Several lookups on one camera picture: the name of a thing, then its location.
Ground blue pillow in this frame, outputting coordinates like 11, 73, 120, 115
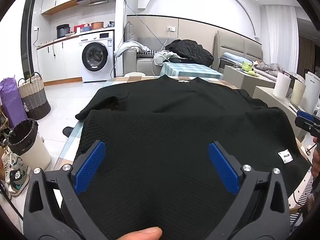
223, 52, 247, 63

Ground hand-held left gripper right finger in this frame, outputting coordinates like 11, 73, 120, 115
207, 141, 291, 240

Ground purple bag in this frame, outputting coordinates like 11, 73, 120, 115
0, 76, 28, 128

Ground white paper towel roll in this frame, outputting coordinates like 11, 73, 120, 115
272, 72, 292, 98

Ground beige padded headboard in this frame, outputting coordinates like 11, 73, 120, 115
212, 30, 263, 70

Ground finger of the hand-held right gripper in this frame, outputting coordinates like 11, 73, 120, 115
297, 110, 316, 122
294, 116, 320, 137

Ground black cooking pot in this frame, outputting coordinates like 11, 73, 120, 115
56, 24, 71, 39

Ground grey clothes on bed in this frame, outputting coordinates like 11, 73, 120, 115
252, 60, 300, 78

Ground white air purifier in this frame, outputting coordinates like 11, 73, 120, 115
300, 71, 320, 115

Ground beige low cabinet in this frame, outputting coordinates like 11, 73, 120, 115
252, 85, 303, 122
223, 65, 275, 97

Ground person's left hand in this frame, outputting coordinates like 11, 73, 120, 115
119, 227, 162, 240

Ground black knit sweater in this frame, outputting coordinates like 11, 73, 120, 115
74, 74, 312, 240

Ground person's right hand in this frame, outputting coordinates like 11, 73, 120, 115
311, 135, 320, 180

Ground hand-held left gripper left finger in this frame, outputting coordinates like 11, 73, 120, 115
23, 141, 111, 240

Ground checkered tablecloth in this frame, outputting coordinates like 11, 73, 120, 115
54, 74, 313, 208

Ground black puffer jacket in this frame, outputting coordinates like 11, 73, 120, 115
165, 39, 214, 67

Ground grey hoodie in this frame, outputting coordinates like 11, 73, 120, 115
153, 50, 180, 67

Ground light grey blanket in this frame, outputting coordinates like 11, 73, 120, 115
114, 41, 150, 57

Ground white washing machine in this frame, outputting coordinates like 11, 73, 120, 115
79, 30, 115, 83

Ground cream trash bin black liner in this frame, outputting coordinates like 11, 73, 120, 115
7, 119, 52, 170

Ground white base cabinet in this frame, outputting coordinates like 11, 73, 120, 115
36, 40, 83, 83

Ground blue checkered small table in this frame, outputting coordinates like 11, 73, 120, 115
160, 62, 223, 80

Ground grey sofa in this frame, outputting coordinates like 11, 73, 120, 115
124, 21, 215, 77

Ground white sheer curtain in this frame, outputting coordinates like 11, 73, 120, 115
265, 4, 299, 74

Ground dark door frame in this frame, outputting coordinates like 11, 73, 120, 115
20, 0, 37, 78

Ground black smooth slipper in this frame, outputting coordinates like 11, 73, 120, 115
62, 126, 75, 138

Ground striped black white cloth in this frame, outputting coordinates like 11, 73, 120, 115
290, 172, 316, 230

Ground woven laundry basket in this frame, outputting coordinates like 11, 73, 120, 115
17, 72, 52, 120

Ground green plush toy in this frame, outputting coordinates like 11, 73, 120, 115
241, 61, 257, 76

